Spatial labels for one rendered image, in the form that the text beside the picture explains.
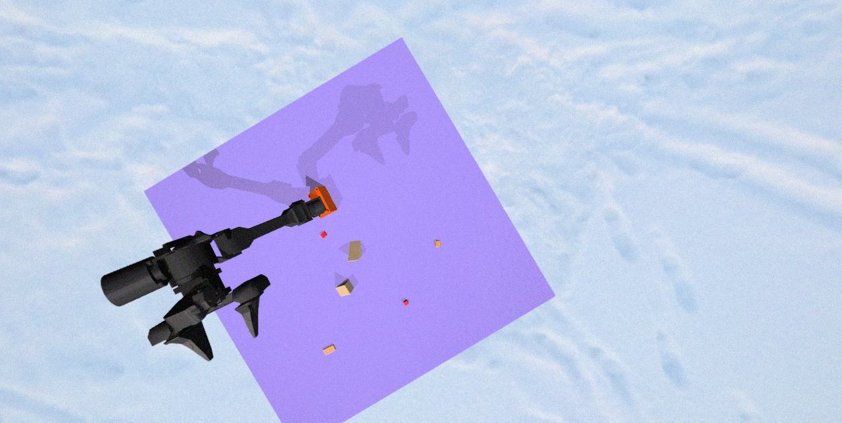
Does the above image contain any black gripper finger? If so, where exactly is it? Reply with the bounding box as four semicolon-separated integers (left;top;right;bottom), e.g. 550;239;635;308
234;292;264;338
163;321;213;361

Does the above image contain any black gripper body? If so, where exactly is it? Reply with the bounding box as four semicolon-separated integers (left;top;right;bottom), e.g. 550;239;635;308
147;265;270;347

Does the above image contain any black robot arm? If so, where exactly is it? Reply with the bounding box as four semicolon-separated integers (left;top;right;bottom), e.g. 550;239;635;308
101;196;327;332

